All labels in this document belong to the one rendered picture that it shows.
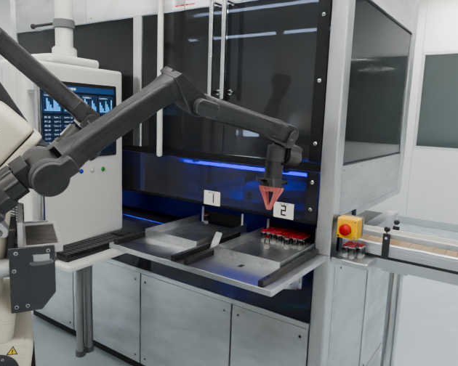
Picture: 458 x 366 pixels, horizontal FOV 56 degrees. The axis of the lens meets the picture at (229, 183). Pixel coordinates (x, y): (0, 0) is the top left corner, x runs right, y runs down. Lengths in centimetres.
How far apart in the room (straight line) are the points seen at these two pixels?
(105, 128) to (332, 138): 83
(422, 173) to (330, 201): 465
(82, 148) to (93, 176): 100
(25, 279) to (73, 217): 82
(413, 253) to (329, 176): 39
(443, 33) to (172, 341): 509
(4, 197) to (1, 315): 35
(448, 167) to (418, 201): 58
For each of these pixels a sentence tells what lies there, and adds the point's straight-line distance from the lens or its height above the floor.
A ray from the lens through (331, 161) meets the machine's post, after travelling 154.
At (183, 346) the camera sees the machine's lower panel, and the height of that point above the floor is 29.
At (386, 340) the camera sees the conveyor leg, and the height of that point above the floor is 56.
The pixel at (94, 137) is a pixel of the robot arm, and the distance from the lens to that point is 99.
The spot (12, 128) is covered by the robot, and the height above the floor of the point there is 132.
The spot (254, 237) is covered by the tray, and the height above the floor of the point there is 89.
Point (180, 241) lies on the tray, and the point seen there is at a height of 90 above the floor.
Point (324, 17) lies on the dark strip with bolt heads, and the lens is 159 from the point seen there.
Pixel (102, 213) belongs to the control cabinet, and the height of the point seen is 91.
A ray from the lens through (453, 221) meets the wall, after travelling 619.
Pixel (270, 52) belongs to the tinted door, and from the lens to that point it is 167.
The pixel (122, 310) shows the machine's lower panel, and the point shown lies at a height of 34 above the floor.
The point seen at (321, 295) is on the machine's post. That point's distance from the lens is 166.
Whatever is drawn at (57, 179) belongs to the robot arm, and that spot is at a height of 123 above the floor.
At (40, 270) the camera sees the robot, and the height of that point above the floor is 98.
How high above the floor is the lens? 137
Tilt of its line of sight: 9 degrees down
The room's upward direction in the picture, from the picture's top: 2 degrees clockwise
